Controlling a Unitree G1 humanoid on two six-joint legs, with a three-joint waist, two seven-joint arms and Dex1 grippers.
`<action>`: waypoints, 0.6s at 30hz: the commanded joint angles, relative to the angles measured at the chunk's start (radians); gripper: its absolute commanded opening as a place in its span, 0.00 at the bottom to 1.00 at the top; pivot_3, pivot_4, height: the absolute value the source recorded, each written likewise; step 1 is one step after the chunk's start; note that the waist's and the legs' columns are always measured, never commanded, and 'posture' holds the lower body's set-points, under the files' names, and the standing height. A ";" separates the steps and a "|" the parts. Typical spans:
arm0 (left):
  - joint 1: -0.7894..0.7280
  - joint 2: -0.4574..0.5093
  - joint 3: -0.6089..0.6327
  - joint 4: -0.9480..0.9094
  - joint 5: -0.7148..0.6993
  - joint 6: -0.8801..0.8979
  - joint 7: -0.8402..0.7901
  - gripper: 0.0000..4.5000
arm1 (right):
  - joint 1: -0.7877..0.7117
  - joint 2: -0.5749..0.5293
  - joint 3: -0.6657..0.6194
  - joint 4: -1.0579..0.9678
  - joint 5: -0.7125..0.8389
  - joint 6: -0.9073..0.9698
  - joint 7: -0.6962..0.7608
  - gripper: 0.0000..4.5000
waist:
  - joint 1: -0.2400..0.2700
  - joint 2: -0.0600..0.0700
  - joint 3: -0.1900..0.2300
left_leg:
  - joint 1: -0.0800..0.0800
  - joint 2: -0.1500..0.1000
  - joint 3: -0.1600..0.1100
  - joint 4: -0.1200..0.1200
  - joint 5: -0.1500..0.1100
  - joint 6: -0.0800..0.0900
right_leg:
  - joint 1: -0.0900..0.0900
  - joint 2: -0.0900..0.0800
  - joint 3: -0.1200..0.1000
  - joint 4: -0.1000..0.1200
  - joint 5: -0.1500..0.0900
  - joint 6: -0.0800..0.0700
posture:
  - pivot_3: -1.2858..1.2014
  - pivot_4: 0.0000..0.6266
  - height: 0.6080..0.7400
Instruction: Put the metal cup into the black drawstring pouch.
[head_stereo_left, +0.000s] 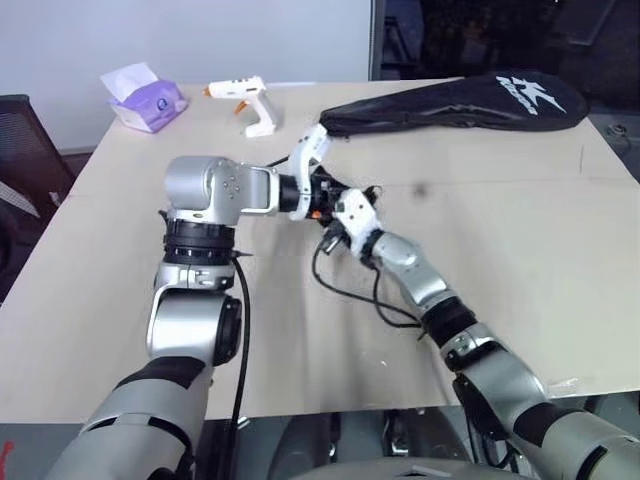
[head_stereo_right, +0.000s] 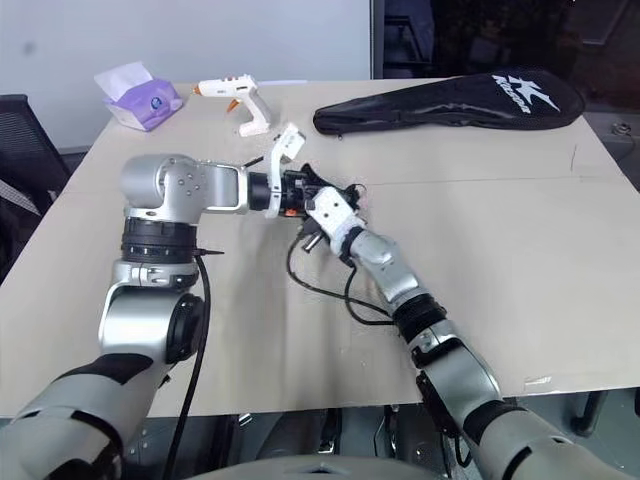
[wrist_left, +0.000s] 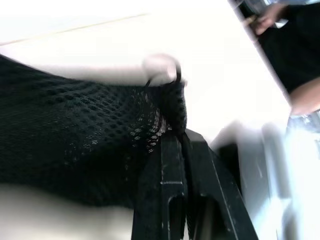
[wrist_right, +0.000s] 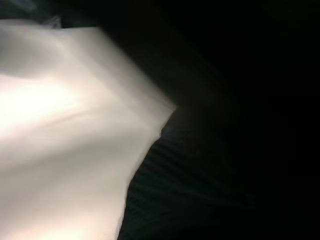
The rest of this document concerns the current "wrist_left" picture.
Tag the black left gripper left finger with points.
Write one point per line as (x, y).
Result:
(160, 190)

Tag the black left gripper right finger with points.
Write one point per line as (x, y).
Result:
(215, 190)

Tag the bystander bare hand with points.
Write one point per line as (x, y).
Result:
(268, 20)

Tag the bystander black shirt torso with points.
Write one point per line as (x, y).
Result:
(292, 50)

